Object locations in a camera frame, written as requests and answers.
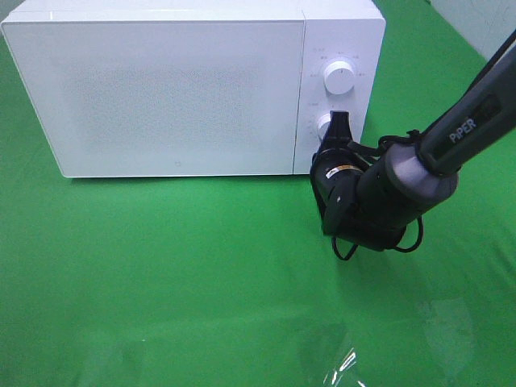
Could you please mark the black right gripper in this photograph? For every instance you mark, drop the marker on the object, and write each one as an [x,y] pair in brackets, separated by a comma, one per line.
[336,167]

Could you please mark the white round knob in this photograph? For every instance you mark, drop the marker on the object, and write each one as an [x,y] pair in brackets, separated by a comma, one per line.
[339,77]
[322,125]

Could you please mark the white microwave door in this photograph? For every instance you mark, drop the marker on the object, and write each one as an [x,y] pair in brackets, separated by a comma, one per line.
[163,99]

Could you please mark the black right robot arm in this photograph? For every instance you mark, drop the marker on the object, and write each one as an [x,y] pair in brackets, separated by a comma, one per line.
[376,197]

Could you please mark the white microwave oven body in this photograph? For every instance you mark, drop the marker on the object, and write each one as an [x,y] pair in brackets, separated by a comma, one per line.
[333,30]

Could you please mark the clear plastic wrap piece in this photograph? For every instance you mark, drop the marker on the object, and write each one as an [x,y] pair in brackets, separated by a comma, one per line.
[327,356]

